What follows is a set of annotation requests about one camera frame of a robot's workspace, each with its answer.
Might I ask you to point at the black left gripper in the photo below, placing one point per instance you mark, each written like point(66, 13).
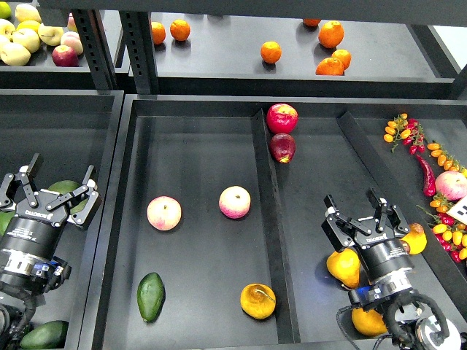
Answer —
point(45, 206)

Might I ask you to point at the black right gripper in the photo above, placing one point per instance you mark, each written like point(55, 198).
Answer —
point(342, 231)

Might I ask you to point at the yellow pear with stem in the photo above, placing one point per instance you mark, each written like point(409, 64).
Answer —
point(258, 301)

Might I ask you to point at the dark green avocado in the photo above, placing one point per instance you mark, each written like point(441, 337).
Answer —
point(150, 295)

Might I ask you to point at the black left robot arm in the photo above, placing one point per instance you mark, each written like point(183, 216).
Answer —
point(29, 267)

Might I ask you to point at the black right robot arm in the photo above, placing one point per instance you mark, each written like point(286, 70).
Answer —
point(413, 320)

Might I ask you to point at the green avocado top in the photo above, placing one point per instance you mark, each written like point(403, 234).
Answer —
point(63, 187)

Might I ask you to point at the yellow pear left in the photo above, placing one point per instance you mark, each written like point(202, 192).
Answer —
point(345, 266)

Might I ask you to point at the green avocado far left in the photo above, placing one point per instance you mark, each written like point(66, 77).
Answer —
point(5, 218)

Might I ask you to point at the yellow pear brown tip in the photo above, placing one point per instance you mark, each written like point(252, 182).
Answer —
point(415, 240)

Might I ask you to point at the yellow pear bottom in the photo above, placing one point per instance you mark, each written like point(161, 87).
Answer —
point(368, 323)

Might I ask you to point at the pale pear top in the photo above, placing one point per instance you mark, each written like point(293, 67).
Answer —
point(24, 12)

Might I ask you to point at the black left tray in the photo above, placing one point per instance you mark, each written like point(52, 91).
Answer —
point(71, 130)

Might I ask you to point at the black tray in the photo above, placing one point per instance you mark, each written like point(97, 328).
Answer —
point(191, 148)
point(71, 130)

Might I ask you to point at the red chili pepper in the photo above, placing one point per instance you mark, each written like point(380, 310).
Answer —
point(429, 187)

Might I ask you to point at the cherry tomato bunch top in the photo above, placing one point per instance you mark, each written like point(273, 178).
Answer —
point(405, 131)

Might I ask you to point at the cherry tomato bunch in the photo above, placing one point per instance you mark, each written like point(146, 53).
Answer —
point(405, 131)
point(450, 232)

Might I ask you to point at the dark red apple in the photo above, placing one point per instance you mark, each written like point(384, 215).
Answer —
point(282, 147)

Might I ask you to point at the pink apple right bin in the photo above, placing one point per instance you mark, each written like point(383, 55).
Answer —
point(452, 185)

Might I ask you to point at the cherry tomato bunch bottom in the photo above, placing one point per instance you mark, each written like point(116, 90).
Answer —
point(450, 232)

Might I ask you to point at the orange cherry tomato vine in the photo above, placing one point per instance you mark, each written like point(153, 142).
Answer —
point(444, 159)

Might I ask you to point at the white label card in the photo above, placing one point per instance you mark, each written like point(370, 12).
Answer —
point(459, 211)

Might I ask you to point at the black upper left shelf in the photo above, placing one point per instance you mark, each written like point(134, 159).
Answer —
point(40, 72)

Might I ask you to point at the pink apple left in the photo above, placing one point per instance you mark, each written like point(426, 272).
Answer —
point(164, 213)

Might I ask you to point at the pink apple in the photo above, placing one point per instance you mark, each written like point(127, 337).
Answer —
point(164, 213)
point(234, 202)

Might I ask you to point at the bright red apple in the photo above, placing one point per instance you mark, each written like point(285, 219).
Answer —
point(281, 118)

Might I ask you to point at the pink apple centre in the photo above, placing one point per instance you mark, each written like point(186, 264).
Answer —
point(234, 202)

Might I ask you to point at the red apple upper shelf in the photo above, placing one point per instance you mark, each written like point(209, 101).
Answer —
point(65, 56)

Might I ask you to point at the pale yellow apple front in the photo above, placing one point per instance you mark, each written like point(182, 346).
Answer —
point(14, 54)

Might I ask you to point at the pale yellow apple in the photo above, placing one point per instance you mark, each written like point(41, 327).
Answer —
point(14, 54)
point(28, 38)

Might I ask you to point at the orange front right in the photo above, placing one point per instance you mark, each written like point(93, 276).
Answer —
point(330, 66)

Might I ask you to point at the pale peach upper shelf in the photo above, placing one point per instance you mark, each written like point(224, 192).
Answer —
point(72, 39)

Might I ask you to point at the black centre tray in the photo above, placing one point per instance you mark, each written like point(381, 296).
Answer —
point(191, 148)

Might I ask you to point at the yellow apple with stem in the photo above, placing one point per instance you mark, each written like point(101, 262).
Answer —
point(50, 35)

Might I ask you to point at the pale yellow apple middle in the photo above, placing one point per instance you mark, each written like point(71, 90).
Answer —
point(28, 38)

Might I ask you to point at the orange right small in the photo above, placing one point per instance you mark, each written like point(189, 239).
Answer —
point(344, 56)

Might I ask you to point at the yellow lemon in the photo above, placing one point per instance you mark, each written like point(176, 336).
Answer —
point(29, 24)

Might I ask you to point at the pale apple left edge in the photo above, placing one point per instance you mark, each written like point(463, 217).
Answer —
point(7, 28)

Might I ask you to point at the black shelf post left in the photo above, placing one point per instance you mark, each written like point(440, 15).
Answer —
point(90, 28)

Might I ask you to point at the black shelf post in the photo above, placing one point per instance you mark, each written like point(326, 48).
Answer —
point(138, 37)
point(90, 28)

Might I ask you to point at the black shelf post right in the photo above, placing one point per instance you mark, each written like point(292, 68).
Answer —
point(138, 37)

